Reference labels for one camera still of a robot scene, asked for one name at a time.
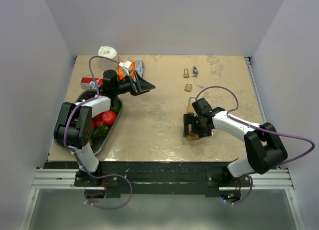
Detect small long-shackle brass padlock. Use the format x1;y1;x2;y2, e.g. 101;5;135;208
183;68;189;78

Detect large brass padlock shackle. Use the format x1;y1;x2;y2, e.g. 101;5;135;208
186;133;200;141

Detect red apple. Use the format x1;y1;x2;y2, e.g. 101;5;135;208
101;110;117;126

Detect green fruit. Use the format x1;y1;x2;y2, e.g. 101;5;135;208
113;101;122;113

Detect orange box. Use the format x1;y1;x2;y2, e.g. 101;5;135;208
118;60;135;81

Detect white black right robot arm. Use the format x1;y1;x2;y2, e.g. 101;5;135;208
183;98;288;187

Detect aluminium frame rail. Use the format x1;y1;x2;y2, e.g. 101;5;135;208
31;169;294;190

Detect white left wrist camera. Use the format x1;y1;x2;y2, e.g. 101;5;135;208
118;60;134;77

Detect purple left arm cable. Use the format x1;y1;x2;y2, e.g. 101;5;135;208
63;56;133;210

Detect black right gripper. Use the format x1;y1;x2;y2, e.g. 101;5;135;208
183;114;211;138

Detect red tomato fruit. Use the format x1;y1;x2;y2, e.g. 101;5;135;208
92;114;103;128

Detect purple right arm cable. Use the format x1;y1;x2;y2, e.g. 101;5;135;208
195;86;316;205

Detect white tissue roll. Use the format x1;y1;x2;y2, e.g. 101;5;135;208
98;46;119;70

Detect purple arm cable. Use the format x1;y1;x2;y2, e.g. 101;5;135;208
63;56;133;210
195;86;316;205

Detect red small box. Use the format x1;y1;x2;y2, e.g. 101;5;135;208
80;77;103;90

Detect keys with grey fob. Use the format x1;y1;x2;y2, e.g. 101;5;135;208
192;66;198;77

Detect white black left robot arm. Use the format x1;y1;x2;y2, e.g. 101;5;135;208
53;70;155;186

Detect grey metal tray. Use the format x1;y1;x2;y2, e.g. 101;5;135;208
54;90;123;155

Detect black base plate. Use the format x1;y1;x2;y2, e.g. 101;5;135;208
44;161;277;200

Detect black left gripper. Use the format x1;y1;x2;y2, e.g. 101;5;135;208
114;70;155;97

